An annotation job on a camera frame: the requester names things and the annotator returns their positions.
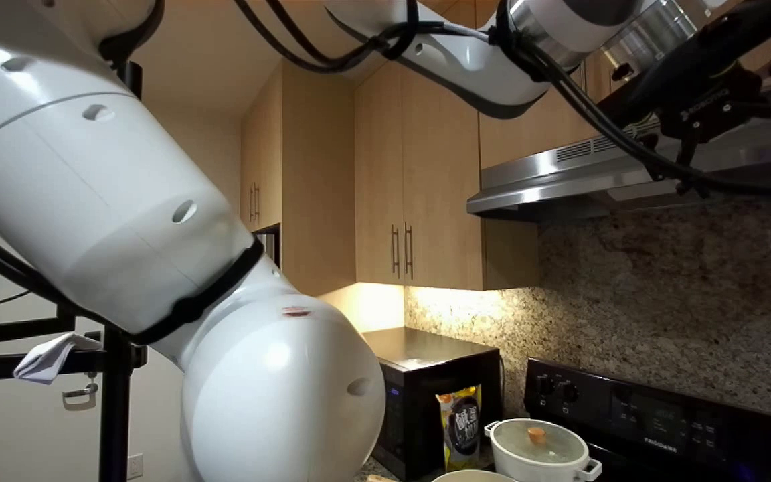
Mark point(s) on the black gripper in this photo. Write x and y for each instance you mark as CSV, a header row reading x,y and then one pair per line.
x,y
696,64

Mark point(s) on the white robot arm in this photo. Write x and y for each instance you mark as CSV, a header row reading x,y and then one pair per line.
x,y
91,177

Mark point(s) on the black electric stove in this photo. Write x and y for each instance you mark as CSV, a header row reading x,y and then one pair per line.
x,y
671,425

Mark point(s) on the stainless steel range hood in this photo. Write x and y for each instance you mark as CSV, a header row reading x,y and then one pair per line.
x,y
563,176

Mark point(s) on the white pot with lid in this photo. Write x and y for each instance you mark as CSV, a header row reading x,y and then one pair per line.
x,y
541,451

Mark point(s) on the black microwave oven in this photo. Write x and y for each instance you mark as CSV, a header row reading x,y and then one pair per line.
x,y
422,358

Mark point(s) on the yellow black snack bag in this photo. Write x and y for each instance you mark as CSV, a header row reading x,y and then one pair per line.
x,y
460,430

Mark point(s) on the full-height wooden pantry cabinet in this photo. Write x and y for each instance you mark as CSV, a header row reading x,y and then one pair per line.
x,y
315,177

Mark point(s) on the white bowl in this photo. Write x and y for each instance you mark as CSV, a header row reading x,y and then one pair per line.
x,y
470,475

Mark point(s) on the white cloth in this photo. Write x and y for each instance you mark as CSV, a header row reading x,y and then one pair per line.
x,y
47,358

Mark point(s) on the short wooden wall cabinet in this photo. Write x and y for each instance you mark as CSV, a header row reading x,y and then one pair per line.
x,y
527,135

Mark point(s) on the tall wooden wall cabinet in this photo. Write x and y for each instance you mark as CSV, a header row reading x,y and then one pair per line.
x,y
440,177

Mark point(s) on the black metal camera stand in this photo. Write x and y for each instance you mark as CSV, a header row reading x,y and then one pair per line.
x,y
116,410

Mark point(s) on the white wall outlet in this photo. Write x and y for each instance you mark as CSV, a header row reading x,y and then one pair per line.
x,y
134,465

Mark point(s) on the small grey wall fixture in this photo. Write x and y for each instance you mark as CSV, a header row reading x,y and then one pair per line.
x,y
82,396

